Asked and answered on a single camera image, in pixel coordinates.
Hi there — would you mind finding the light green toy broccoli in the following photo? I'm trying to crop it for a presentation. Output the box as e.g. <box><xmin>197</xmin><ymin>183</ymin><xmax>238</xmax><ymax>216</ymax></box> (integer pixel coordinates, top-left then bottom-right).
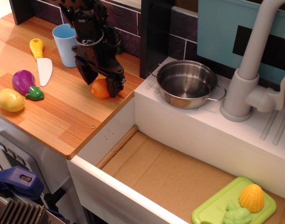
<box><xmin>223</xmin><ymin>202</ymin><xmax>252</xmax><ymax>224</ymax></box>

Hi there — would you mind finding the light blue plastic cup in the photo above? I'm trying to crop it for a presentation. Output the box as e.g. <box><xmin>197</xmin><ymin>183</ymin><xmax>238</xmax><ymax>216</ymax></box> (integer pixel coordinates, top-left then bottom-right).
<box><xmin>52</xmin><ymin>24</ymin><xmax>77</xmax><ymax>68</ymax></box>

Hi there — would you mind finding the white toy sink basin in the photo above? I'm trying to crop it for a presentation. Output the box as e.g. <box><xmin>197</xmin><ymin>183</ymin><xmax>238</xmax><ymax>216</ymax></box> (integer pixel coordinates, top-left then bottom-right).
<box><xmin>68</xmin><ymin>76</ymin><xmax>285</xmax><ymax>224</ymax></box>

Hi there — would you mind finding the green plastic cutting board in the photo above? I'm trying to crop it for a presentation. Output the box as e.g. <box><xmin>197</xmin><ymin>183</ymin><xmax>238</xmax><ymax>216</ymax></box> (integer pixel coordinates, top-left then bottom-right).
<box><xmin>191</xmin><ymin>176</ymin><xmax>277</xmax><ymax>224</ymax></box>

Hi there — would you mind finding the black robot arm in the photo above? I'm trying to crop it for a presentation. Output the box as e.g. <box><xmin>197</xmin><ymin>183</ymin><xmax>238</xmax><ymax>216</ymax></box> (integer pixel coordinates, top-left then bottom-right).
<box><xmin>59</xmin><ymin>0</ymin><xmax>125</xmax><ymax>98</ymax></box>

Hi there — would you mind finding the yellow handled toy knife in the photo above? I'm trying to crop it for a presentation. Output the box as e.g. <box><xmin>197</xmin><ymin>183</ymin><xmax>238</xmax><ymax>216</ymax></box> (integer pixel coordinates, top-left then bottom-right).
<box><xmin>29</xmin><ymin>38</ymin><xmax>53</xmax><ymax>87</ymax></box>

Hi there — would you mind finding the stainless steel pot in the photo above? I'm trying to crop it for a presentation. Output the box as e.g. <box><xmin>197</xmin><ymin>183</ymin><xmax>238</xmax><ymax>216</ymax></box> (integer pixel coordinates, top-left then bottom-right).
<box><xmin>149</xmin><ymin>60</ymin><xmax>227</xmax><ymax>109</ymax></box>

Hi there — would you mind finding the yellow toy corn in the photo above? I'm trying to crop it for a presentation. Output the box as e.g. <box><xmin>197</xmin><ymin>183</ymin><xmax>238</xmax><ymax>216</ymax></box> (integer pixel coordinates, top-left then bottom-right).
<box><xmin>239</xmin><ymin>184</ymin><xmax>265</xmax><ymax>212</ymax></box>

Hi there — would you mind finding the grey toy oven front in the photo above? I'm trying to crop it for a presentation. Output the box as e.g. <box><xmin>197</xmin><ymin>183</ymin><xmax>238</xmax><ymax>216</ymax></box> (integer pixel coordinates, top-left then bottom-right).
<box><xmin>0</xmin><ymin>131</ymin><xmax>73</xmax><ymax>213</ymax></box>

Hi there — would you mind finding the yellow toy potato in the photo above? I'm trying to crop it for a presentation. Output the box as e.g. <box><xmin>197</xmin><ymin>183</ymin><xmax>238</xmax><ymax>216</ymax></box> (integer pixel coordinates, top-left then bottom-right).
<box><xmin>0</xmin><ymin>88</ymin><xmax>25</xmax><ymax>112</ymax></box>

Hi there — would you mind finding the green toy cucumber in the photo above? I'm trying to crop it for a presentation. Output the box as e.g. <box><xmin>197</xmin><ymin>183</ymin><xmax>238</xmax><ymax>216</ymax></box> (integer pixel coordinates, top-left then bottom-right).
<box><xmin>116</xmin><ymin>46</ymin><xmax>123</xmax><ymax>55</ymax></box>

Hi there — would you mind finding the grey toy faucet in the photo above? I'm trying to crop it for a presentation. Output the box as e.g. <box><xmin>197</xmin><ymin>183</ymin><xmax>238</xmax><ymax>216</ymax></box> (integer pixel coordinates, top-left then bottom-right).
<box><xmin>220</xmin><ymin>0</ymin><xmax>285</xmax><ymax>122</ymax></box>

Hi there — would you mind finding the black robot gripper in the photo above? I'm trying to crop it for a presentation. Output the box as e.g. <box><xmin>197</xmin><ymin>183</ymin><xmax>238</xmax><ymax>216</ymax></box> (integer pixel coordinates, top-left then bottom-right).
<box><xmin>72</xmin><ymin>22</ymin><xmax>126</xmax><ymax>98</ymax></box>

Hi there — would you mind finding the orange toy carrot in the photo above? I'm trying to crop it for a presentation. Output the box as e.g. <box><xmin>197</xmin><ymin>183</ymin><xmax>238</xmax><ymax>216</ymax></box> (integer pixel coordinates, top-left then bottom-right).
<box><xmin>91</xmin><ymin>78</ymin><xmax>110</xmax><ymax>99</ymax></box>

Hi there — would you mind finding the teal panel with black square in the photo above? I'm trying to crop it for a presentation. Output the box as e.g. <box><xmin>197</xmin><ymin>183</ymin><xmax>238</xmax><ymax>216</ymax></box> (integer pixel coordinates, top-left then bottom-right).
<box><xmin>197</xmin><ymin>0</ymin><xmax>285</xmax><ymax>84</ymax></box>

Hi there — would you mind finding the purple toy eggplant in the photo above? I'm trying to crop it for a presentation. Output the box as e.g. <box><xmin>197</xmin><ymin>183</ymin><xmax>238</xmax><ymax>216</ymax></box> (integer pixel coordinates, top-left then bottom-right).
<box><xmin>12</xmin><ymin>70</ymin><xmax>45</xmax><ymax>101</ymax></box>

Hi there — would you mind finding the blue clamp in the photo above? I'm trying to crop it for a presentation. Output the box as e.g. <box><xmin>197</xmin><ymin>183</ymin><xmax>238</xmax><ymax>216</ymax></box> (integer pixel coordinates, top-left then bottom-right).
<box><xmin>0</xmin><ymin>166</ymin><xmax>44</xmax><ymax>200</ymax></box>

